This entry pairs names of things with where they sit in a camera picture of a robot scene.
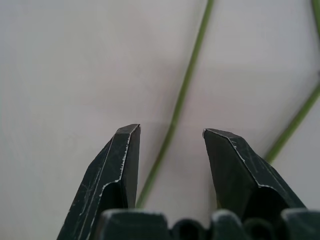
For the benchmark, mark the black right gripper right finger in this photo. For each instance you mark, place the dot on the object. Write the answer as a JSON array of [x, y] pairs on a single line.
[[235, 165]]

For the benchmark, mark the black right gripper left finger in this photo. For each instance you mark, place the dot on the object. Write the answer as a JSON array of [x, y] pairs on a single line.
[[110, 162]]

